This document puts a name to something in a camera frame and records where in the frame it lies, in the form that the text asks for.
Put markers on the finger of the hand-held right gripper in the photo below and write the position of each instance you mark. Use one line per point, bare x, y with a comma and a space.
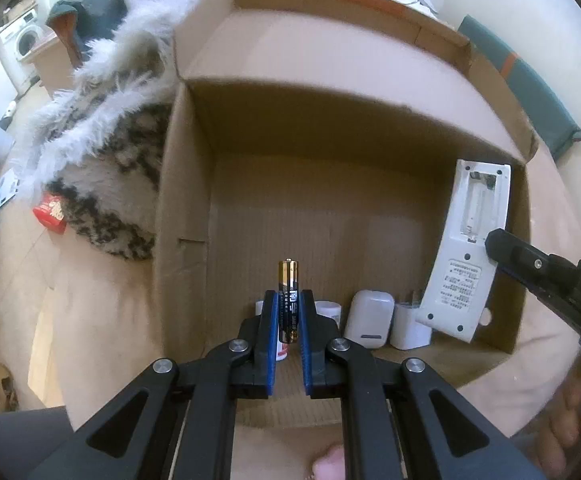
525, 257
565, 317

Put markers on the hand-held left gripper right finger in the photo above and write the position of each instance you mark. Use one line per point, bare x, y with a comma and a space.
306, 340

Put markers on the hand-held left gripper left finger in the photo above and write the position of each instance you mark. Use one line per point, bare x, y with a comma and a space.
270, 340

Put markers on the white bottle red label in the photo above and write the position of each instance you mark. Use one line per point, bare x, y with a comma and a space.
259, 308

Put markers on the small white plastic bottle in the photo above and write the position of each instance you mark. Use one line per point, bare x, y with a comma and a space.
329, 310

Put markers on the black gold battery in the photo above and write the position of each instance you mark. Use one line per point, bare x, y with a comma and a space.
289, 300

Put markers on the white earbuds case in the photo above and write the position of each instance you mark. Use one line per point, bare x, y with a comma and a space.
369, 317

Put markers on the white remote control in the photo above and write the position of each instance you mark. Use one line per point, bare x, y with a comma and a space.
460, 280

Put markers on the white charger plug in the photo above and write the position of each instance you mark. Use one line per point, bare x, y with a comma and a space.
405, 327

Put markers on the pink cloud-shaped case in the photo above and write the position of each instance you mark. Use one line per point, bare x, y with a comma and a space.
330, 465

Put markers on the cardboard box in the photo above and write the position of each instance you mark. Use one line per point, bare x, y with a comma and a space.
320, 200

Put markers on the person's right hand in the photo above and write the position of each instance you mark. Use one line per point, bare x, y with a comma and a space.
570, 410

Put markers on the green cushion orange stripe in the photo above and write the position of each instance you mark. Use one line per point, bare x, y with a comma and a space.
530, 90

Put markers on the fluffy patterned blanket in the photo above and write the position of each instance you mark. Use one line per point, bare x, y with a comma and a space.
115, 170

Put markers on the red packet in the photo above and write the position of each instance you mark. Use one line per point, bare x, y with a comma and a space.
50, 212

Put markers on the grey trouser leg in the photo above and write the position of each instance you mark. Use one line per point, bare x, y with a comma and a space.
20, 440

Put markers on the bathroom scale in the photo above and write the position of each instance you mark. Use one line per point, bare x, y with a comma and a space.
5, 190

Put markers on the small wooden table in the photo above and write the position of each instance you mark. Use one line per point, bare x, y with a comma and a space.
45, 60

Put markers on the teal pillow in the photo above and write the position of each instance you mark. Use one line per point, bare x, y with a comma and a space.
98, 7

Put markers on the white washing machine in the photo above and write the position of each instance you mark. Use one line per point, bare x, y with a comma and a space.
25, 40

